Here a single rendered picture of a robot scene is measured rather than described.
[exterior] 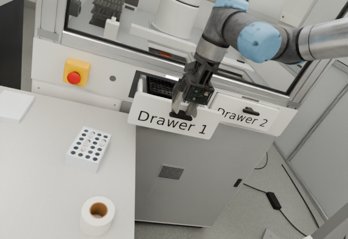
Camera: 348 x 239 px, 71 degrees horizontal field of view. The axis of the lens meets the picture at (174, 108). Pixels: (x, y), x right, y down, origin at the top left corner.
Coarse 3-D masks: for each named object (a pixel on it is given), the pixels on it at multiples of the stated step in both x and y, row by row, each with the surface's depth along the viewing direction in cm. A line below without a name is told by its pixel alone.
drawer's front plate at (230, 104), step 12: (216, 96) 93; (228, 96) 93; (216, 108) 95; (228, 108) 96; (240, 108) 97; (252, 108) 97; (264, 108) 98; (276, 108) 101; (228, 120) 99; (240, 120) 100; (252, 120) 101; (264, 120) 101
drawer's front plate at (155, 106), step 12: (144, 96) 72; (156, 96) 74; (132, 108) 74; (144, 108) 74; (156, 108) 75; (168, 108) 75; (180, 108) 76; (204, 108) 78; (132, 120) 76; (156, 120) 77; (180, 120) 78; (192, 120) 79; (204, 120) 80; (216, 120) 80; (180, 132) 81; (192, 132) 82; (204, 132) 82
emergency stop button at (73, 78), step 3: (72, 72) 75; (69, 75) 75; (72, 75) 75; (75, 75) 75; (78, 75) 76; (69, 78) 75; (72, 78) 75; (75, 78) 75; (78, 78) 76; (69, 81) 76; (72, 81) 76; (75, 81) 76; (78, 81) 76; (75, 84) 77
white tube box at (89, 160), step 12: (84, 132) 70; (96, 132) 72; (72, 144) 64; (96, 144) 68; (108, 144) 73; (72, 156) 61; (84, 156) 63; (96, 156) 64; (84, 168) 63; (96, 168) 63
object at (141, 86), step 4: (140, 76) 89; (144, 76) 104; (140, 80) 87; (144, 80) 101; (140, 84) 84; (144, 84) 98; (136, 88) 86; (140, 88) 82; (144, 88) 95; (144, 92) 93; (200, 104) 91
